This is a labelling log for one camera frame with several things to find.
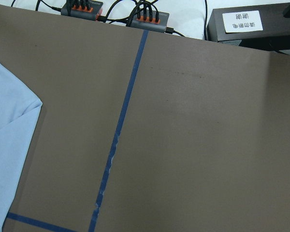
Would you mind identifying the light blue t-shirt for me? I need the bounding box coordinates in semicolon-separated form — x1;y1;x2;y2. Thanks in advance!
0;64;42;231

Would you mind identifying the grey orange usb hub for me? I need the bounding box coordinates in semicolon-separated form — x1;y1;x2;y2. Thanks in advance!
60;0;103;21
130;10;170;33

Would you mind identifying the black box with label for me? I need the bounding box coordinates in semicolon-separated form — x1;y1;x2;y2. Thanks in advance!
206;3;290;51

